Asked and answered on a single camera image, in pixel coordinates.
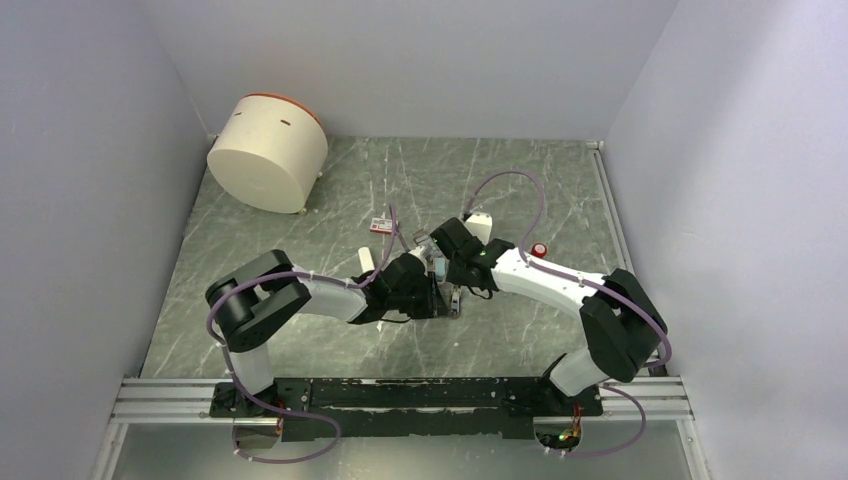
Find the long white stapler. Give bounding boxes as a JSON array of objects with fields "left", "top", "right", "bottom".
[{"left": 357, "top": 247, "right": 375, "bottom": 273}]

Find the red black stamp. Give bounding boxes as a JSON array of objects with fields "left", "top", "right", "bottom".
[{"left": 530, "top": 242, "right": 548, "bottom": 258}]

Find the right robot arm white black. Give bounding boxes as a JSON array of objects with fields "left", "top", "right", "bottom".
[{"left": 431, "top": 218, "right": 668, "bottom": 414}]

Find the beige brown small stapler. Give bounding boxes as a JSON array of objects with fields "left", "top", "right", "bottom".
[{"left": 449, "top": 285, "right": 462, "bottom": 318}]

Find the aluminium rail frame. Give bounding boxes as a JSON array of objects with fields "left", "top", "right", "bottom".
[{"left": 95, "top": 137, "right": 706, "bottom": 479}]

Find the cardboard tray with staples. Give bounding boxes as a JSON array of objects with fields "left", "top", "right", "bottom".
[{"left": 413, "top": 230, "right": 429, "bottom": 246}]

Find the cream cylindrical drum orange rim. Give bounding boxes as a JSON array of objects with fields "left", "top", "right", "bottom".
[{"left": 207, "top": 93, "right": 328, "bottom": 214}]

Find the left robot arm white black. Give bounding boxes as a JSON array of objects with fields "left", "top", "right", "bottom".
[{"left": 204, "top": 249, "right": 449, "bottom": 416}]

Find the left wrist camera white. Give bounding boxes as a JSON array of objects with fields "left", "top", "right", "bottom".
[{"left": 408, "top": 245, "right": 433, "bottom": 264}]

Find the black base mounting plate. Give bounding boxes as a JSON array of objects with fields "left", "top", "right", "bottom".
[{"left": 208, "top": 377, "right": 603, "bottom": 442}]

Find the red white staple box sleeve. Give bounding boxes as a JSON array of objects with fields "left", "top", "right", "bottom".
[{"left": 369, "top": 217, "right": 394, "bottom": 235}]

